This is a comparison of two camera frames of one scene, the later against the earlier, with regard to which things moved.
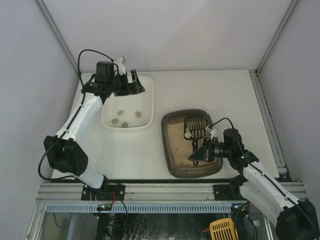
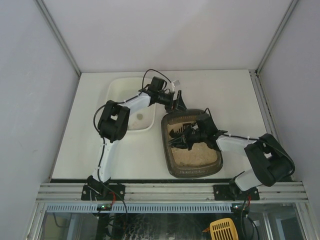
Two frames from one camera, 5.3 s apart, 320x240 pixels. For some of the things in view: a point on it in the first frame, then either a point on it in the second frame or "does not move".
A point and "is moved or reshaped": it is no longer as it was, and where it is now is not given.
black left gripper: [126, 86] to [173, 101]
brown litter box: [178, 149] does not move
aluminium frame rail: [68, 191] does not move
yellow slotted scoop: [223, 229] does not move
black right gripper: [206, 151] to [186, 137]
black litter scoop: [196, 124] is moved or reshaped
